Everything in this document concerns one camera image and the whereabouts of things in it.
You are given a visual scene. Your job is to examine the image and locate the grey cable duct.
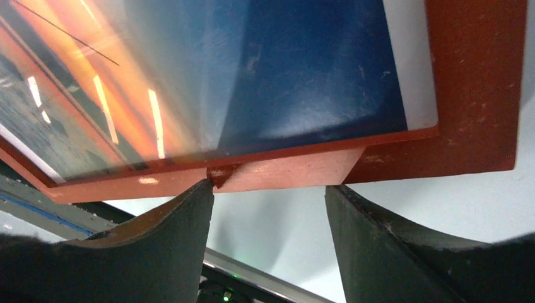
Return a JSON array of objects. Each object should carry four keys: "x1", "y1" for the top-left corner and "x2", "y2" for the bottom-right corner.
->
[{"x1": 1, "y1": 175, "x2": 116, "y2": 239}]

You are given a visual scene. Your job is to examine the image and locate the sunset photo print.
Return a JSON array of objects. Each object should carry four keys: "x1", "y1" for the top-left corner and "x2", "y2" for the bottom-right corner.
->
[{"x1": 0, "y1": 0, "x2": 439, "y2": 184}]

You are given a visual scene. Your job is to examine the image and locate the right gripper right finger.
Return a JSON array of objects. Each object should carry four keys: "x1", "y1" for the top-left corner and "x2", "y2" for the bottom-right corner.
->
[{"x1": 325, "y1": 185, "x2": 534, "y2": 302}]

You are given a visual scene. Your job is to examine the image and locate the wooden picture frame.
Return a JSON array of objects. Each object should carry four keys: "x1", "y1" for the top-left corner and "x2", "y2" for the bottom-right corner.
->
[{"x1": 1, "y1": 1, "x2": 527, "y2": 204}]

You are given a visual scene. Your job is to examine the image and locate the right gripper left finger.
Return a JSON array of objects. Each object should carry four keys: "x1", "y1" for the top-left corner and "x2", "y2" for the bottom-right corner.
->
[{"x1": 1, "y1": 179, "x2": 214, "y2": 302}]

